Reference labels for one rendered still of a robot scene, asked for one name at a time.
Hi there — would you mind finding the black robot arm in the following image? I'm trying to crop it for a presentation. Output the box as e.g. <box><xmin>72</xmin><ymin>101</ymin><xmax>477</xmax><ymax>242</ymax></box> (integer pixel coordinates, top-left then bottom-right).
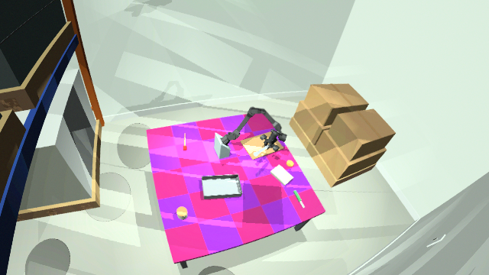
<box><xmin>220</xmin><ymin>106</ymin><xmax>287</xmax><ymax>145</ymax></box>

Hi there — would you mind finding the light wooden board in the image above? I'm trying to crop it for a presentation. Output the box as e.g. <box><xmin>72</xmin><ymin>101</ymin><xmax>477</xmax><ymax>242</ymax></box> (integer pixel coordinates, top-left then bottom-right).
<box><xmin>240</xmin><ymin>132</ymin><xmax>283</xmax><ymax>160</ymax></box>

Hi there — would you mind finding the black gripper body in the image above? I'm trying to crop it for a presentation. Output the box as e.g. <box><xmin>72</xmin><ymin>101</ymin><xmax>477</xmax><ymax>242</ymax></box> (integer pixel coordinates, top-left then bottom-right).
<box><xmin>260</xmin><ymin>134</ymin><xmax>279</xmax><ymax>152</ymax></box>

